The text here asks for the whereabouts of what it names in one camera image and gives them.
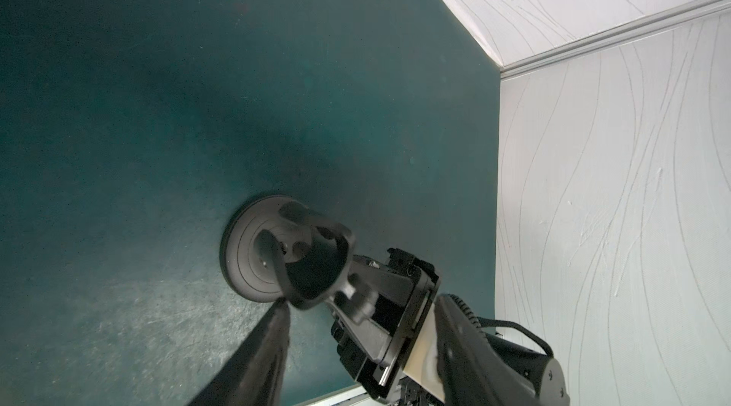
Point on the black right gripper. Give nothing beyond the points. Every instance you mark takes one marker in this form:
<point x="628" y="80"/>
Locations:
<point x="376" y="330"/>

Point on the black microphone stand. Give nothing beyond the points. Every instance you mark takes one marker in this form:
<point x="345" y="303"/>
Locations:
<point x="275" y="247"/>

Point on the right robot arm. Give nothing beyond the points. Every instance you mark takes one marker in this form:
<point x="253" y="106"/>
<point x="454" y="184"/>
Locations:
<point x="529" y="356"/>

